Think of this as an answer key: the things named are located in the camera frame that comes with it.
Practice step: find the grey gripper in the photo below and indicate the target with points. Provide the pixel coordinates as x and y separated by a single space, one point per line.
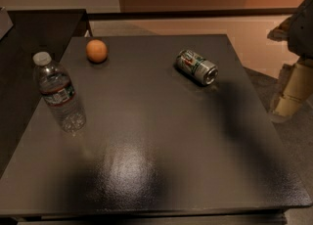
302 31

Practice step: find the green 7up soda can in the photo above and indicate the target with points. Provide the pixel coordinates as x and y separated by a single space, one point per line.
196 66

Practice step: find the orange fruit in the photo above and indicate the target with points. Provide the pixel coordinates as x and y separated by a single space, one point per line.
96 51

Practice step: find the clear plastic water bottle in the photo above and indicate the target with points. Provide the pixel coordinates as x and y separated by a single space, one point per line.
58 92

